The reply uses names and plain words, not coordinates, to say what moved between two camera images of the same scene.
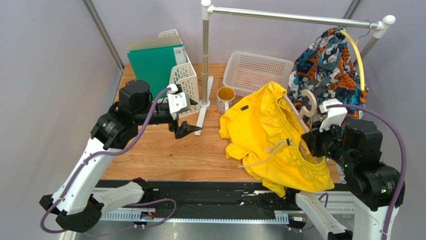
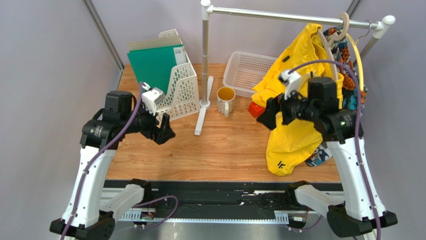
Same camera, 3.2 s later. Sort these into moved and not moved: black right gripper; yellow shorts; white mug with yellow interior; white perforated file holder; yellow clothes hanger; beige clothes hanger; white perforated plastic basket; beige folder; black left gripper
Moved: black right gripper; yellow shorts; black left gripper; beige clothes hanger
Not moved: yellow clothes hanger; white perforated file holder; white mug with yellow interior; white perforated plastic basket; beige folder
